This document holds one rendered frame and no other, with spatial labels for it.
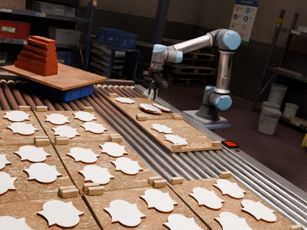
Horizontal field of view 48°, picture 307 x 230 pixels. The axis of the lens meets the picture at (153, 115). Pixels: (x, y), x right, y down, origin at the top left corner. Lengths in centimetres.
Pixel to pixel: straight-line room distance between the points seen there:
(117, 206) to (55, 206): 20
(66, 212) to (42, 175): 24
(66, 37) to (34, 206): 514
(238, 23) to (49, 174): 685
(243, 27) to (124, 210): 682
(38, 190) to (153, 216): 41
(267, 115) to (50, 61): 397
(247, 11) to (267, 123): 296
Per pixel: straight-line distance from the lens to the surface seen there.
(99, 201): 125
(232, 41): 230
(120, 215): 118
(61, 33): 613
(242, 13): 784
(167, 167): 161
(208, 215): 131
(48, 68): 231
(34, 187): 130
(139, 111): 222
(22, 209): 119
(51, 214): 115
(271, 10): 744
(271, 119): 561
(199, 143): 193
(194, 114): 257
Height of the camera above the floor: 162
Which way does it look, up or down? 18 degrees down
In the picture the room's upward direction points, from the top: 12 degrees clockwise
